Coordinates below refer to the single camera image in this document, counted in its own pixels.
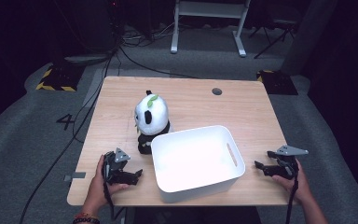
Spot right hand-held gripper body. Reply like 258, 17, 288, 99
273, 145, 310, 181

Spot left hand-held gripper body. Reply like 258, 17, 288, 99
103, 147, 131, 186

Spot panda plush toy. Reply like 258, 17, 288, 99
133, 90, 172, 156

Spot white plastic storage bin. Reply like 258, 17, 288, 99
150, 124, 247, 204

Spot person's right hand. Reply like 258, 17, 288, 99
271, 158, 314, 205

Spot person's left hand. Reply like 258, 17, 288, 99
85, 154, 131, 209

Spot grey tape strip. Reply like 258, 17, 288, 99
63, 171, 88, 183

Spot black yellow striped floor plate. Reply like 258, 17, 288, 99
255, 69, 299, 96
35, 63, 86, 92

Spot black tripod stand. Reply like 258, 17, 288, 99
248, 18, 296, 60

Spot grey pillar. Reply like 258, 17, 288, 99
281, 0, 338, 77

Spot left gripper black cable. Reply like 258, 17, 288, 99
103, 181, 117, 221

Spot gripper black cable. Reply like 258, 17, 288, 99
103, 181, 117, 221
284, 175, 300, 224

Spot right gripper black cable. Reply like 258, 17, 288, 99
284, 175, 300, 224

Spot long black floor cable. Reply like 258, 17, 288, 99
18, 46, 120, 224

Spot beaded wrist bracelets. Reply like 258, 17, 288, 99
72, 212, 101, 224

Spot white desk frame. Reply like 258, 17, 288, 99
170, 0, 252, 58

